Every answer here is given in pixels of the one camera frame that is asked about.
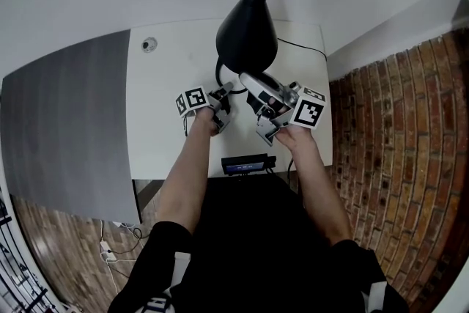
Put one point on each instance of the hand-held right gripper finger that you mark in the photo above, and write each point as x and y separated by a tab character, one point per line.
251	82
266	132

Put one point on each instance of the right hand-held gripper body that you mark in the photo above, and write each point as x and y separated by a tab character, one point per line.
306	110

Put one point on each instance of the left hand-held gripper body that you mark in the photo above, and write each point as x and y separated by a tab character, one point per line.
193	99

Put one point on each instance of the black desk lamp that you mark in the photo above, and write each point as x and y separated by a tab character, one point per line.
253	29

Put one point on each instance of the person's left forearm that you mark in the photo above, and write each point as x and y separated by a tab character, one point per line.
183	179

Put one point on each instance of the person's right forearm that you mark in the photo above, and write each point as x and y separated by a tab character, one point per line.
318	190

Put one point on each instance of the black desk control panel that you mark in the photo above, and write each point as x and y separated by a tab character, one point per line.
245	165

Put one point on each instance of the dark desk leg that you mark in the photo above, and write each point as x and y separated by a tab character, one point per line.
141	199

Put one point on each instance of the person's left hand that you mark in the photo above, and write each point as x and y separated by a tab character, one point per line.
212	125

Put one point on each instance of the person's right hand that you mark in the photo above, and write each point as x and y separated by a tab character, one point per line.
289	135

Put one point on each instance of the person's black shirt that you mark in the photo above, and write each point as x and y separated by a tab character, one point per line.
253	253

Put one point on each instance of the white power strip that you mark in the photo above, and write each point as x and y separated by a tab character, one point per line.
107	251

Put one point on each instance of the black metal rack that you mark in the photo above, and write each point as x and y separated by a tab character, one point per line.
18	267

